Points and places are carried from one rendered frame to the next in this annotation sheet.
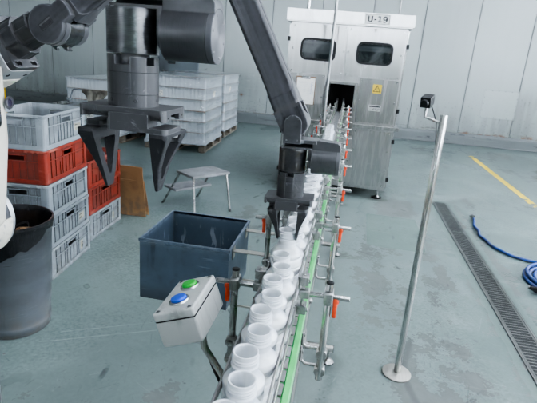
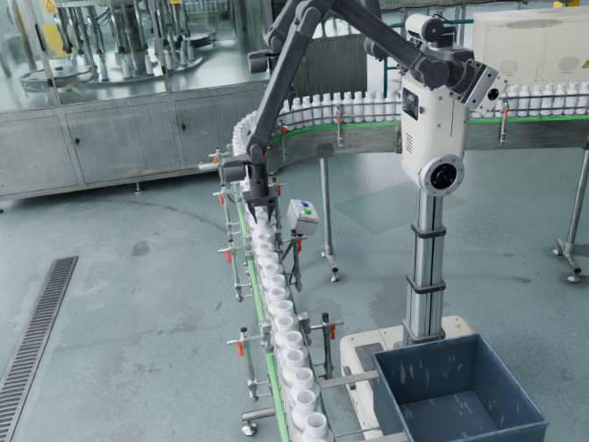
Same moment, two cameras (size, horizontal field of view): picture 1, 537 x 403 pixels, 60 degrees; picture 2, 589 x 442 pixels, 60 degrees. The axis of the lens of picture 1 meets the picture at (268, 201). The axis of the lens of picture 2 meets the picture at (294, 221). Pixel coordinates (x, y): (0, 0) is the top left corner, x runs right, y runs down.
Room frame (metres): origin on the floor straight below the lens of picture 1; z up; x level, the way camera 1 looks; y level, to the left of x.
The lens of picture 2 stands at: (2.34, -0.35, 1.93)
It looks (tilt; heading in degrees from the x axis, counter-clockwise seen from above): 28 degrees down; 164
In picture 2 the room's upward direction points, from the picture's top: 5 degrees counter-clockwise
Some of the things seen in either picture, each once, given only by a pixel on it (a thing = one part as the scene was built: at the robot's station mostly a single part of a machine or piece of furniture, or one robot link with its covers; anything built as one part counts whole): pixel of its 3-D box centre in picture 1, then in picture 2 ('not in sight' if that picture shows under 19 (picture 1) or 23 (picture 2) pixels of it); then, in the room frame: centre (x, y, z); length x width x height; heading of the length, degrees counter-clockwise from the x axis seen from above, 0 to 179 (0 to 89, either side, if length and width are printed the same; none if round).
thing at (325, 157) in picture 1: (313, 144); (242, 160); (0.96, -0.08, 1.39); 0.12 x 0.09 x 0.12; 81
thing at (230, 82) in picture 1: (208, 101); not in sight; (9.61, 1.39, 0.59); 1.25 x 1.03 x 1.17; 173
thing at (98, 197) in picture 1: (84, 190); not in sight; (3.84, 1.59, 0.33); 0.61 x 0.41 x 0.22; 174
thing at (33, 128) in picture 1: (37, 125); not in sight; (3.13, 1.60, 1.00); 0.61 x 0.41 x 0.22; 179
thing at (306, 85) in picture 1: (304, 89); not in sight; (5.60, -0.32, 1.22); 0.23 x 0.03 x 0.32; 82
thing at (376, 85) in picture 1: (340, 102); not in sight; (6.30, -0.85, 1.05); 1.60 x 1.40 x 2.10; 172
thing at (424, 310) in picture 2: not in sight; (423, 317); (0.84, 0.63, 0.49); 0.13 x 0.13 x 0.40; 82
